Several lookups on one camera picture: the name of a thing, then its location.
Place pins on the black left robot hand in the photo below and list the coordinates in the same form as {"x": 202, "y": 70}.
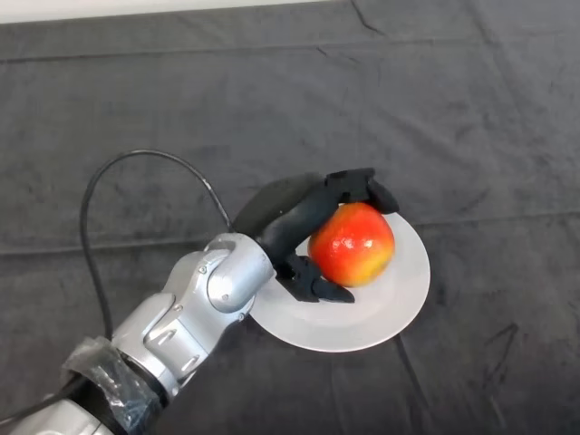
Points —
{"x": 290, "y": 222}

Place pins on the red yellow apple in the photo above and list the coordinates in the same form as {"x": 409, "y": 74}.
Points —
{"x": 351, "y": 247}

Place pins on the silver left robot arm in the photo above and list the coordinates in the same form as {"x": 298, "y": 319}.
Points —
{"x": 181, "y": 308}

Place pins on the white round plate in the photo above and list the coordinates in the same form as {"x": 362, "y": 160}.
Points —
{"x": 385, "y": 312}

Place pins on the black cloth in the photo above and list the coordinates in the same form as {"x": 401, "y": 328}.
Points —
{"x": 408, "y": 113}

